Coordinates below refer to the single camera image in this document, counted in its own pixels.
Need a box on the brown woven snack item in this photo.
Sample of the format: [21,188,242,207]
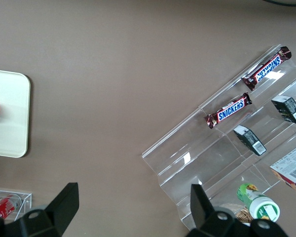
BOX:
[233,204,254,227]

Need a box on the Snickers chocolate bar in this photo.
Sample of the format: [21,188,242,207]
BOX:
[241,46,293,91]
[203,92,252,130]

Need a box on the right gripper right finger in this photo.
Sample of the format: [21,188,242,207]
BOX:
[186,184,289,237]

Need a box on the white and red snack box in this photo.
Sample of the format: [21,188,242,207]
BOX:
[270,142,296,197]

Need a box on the clear acrylic stepped display shelf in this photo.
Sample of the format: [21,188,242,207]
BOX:
[141,43,296,229]

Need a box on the black cable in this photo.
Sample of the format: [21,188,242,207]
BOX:
[261,0,296,7]

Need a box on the green bottle with white cap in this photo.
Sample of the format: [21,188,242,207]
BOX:
[236,183,281,222]

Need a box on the cream plastic tray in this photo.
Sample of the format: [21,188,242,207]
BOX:
[0,68,32,158]

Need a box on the small black carton box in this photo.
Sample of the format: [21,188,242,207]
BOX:
[233,124,267,156]
[271,95,296,126]

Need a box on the red cola can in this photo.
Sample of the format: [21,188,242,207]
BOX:
[0,194,22,220]

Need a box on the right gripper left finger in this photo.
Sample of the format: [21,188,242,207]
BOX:
[4,182,79,237]

